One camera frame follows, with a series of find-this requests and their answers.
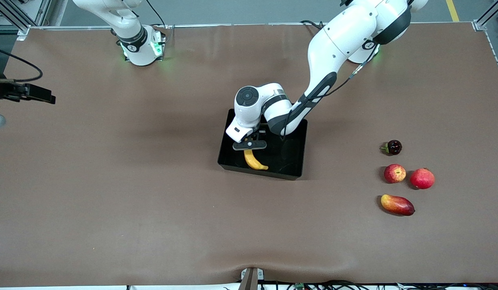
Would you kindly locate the aluminium frame profile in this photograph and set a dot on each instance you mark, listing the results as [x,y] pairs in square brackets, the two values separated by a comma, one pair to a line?
[488,16]
[15,16]

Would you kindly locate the red round apple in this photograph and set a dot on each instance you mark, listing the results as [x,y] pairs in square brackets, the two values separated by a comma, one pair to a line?
[422,179]

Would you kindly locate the dark purple mangosteen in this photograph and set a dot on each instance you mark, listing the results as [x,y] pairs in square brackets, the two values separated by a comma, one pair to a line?
[394,147]

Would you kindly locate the metal table clamp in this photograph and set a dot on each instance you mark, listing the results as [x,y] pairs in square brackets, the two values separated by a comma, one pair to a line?
[251,278]

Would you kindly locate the yellow banana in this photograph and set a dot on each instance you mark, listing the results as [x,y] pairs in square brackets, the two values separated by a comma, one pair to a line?
[254,161]

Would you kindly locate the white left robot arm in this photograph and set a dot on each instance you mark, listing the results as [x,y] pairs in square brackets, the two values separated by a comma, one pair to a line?
[345,36]

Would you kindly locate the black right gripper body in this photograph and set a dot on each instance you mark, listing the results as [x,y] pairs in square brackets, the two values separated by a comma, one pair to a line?
[2,90]

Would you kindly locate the red yellow mango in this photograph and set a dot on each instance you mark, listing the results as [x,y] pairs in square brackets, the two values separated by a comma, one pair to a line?
[398,205]

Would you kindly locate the red yellow apple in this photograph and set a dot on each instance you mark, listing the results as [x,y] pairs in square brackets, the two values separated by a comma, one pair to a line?
[395,173]

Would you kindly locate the brown table mat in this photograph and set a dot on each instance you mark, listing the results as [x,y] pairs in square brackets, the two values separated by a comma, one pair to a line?
[152,201]

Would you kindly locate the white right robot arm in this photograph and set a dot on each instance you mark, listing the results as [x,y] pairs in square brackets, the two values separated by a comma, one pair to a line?
[134,44]

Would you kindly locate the black plastic box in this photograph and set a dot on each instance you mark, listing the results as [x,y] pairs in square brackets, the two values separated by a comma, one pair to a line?
[289,161]

